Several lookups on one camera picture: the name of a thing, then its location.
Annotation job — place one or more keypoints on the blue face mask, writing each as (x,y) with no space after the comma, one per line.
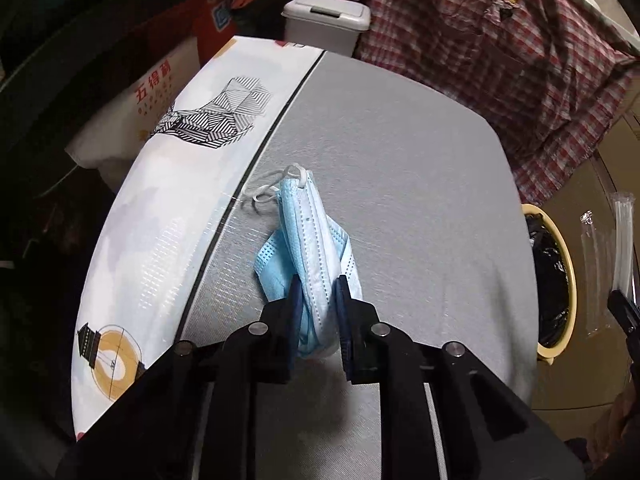
(310,240)

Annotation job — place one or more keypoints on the clear drinking straws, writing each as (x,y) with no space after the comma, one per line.
(622,240)

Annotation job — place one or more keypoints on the orange cardboard box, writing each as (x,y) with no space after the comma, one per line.
(215,15)

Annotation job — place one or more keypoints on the white bag with red print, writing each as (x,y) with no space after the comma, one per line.
(150,100)

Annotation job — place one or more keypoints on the person's right hand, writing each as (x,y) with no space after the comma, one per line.
(622,425)

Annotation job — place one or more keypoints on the red plaid shirt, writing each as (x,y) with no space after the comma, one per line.
(475,60)

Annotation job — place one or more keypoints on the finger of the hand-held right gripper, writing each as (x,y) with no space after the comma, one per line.
(625,312)

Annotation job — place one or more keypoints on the black shelf rack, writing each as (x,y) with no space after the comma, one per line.
(100,75)

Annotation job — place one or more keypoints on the clear plastic straw wrapper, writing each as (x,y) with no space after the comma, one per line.
(590,270)

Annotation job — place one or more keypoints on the yellow trash bin black liner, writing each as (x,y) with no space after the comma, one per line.
(550,285)

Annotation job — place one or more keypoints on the beige kitchen cabinet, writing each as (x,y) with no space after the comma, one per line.
(600,170)

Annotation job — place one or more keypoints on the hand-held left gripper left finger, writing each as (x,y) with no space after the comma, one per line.
(295,305)

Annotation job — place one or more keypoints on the white lidded bin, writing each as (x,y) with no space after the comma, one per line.
(325,12)

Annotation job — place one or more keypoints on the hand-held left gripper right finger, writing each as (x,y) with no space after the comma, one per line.
(342,305)

